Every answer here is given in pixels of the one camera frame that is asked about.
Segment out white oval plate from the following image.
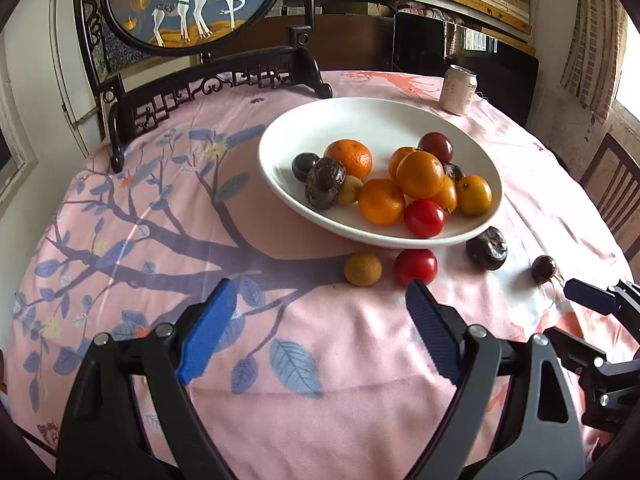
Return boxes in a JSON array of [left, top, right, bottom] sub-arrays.
[[257, 97, 503, 250]]

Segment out wooden chair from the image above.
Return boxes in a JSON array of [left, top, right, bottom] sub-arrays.
[[579, 132, 640, 257]]

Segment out deer painting table screen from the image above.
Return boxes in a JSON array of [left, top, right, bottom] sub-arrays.
[[72, 0, 334, 174]]

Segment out red tomato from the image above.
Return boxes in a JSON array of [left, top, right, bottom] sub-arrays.
[[404, 199, 446, 239], [394, 249, 438, 286]]

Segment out black cabinet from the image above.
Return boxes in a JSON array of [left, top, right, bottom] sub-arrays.
[[392, 12, 540, 128]]

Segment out bamboo blind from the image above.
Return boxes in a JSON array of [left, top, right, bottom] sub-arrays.
[[560, 0, 630, 122]]

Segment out dark purple plum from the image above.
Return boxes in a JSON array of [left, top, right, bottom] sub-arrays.
[[292, 152, 321, 182]]

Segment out small orange mandarin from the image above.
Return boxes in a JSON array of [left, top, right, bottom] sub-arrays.
[[389, 146, 418, 182]]

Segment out white drink can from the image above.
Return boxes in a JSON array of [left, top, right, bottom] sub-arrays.
[[440, 65, 478, 116]]

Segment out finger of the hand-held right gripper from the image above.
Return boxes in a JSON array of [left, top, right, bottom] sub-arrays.
[[544, 326, 640, 386], [563, 279, 640, 333]]

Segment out yellow-orange round fruit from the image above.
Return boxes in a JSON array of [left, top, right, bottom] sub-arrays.
[[456, 175, 493, 217], [432, 175, 458, 214], [396, 150, 445, 200]]

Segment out wrinkled dark passion fruit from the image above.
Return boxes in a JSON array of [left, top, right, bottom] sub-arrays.
[[305, 157, 347, 210], [465, 226, 508, 271]]

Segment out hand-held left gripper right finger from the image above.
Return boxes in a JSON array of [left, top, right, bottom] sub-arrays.
[[405, 279, 587, 480]]

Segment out small dark stemmed fruit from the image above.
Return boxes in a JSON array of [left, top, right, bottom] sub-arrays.
[[531, 255, 566, 285]]

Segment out small tan longan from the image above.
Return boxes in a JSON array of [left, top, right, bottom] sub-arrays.
[[343, 253, 383, 287], [337, 176, 364, 206]]

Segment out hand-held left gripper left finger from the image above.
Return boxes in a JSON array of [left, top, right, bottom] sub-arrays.
[[57, 277, 239, 480]]

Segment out pink printed tablecloth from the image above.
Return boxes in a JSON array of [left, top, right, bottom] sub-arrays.
[[5, 70, 636, 480]]

